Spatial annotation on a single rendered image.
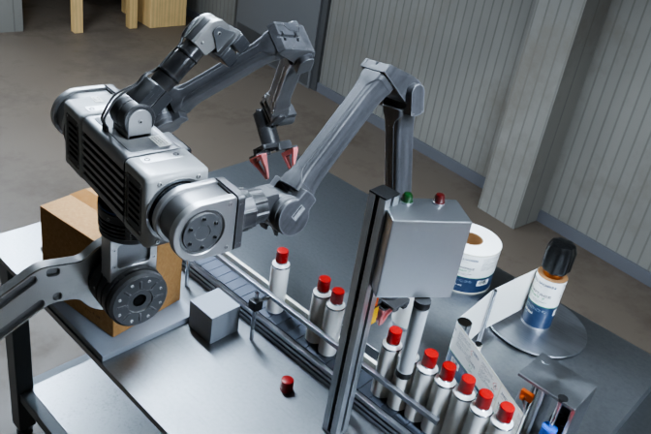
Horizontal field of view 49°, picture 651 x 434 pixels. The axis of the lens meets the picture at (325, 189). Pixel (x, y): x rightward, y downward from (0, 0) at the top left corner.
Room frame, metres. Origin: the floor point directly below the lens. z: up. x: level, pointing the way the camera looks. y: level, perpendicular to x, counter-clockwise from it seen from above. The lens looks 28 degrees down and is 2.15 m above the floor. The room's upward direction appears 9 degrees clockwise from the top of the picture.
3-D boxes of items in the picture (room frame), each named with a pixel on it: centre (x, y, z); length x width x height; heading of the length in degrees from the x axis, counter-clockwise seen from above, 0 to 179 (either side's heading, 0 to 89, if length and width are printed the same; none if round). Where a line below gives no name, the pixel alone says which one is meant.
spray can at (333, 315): (1.47, -0.08, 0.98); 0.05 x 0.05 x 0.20
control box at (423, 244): (1.26, -0.21, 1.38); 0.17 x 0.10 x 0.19; 106
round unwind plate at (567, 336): (1.75, -0.69, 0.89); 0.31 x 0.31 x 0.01
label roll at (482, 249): (1.95, -0.48, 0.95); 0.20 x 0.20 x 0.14
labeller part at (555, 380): (1.20, -0.57, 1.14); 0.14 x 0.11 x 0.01; 51
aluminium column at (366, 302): (1.26, -0.12, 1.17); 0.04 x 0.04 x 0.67; 51
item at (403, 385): (1.32, -0.26, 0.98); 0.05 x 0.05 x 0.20
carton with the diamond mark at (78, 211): (1.60, 0.55, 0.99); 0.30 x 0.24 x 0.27; 58
